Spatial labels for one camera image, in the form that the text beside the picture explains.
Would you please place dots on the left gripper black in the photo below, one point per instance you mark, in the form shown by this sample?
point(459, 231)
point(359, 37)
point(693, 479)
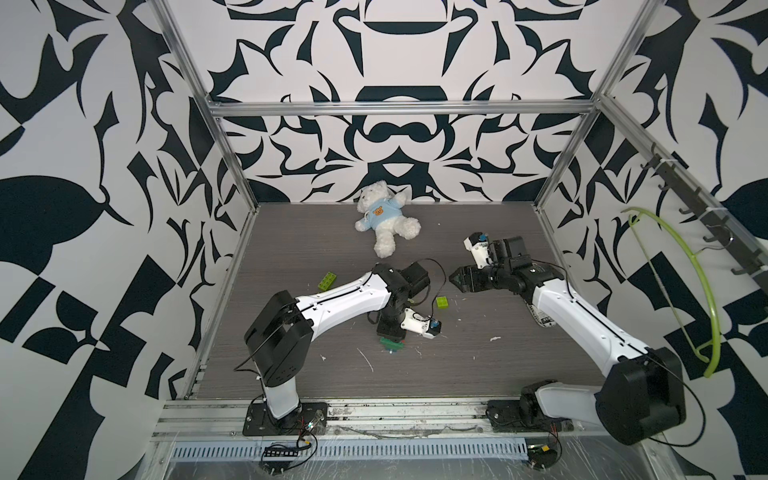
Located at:
point(387, 330)

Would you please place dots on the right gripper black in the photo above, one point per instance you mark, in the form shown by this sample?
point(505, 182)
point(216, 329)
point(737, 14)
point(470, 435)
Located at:
point(469, 273)

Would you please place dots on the green lego brick long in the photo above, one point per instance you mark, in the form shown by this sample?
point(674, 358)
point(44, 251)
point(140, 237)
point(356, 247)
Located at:
point(391, 345)

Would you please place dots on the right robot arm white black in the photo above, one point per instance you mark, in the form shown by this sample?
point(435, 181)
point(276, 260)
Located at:
point(642, 394)

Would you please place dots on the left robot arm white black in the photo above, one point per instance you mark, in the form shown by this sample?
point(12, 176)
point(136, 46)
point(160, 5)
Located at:
point(279, 339)

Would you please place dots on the lime lego brick long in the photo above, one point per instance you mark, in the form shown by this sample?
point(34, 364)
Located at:
point(327, 281)

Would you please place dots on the white teddy bear blue shirt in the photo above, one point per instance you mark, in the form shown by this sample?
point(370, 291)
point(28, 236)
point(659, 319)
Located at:
point(381, 211)

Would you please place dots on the black usb hub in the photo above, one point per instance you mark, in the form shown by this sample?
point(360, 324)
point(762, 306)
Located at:
point(280, 454)

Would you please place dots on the black connector box right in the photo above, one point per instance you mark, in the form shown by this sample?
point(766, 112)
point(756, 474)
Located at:
point(542, 457)

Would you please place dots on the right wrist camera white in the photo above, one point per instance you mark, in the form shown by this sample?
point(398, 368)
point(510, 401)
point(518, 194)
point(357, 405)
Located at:
point(477, 244)

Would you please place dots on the flag pattern keychain pouch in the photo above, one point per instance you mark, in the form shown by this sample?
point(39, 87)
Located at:
point(542, 319)

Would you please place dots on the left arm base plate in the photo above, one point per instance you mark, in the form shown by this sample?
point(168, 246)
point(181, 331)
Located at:
point(309, 416)

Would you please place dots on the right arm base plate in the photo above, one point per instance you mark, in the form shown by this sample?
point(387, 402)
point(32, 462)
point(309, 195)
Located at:
point(516, 416)

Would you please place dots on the white vented cable duct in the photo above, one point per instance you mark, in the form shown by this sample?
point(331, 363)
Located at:
point(512, 448)

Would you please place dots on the aluminium frame crossbar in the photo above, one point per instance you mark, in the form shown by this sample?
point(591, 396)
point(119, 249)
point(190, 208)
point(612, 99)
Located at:
point(412, 107)

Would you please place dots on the black wall hook rack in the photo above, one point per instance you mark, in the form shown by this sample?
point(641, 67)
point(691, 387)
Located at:
point(726, 232)

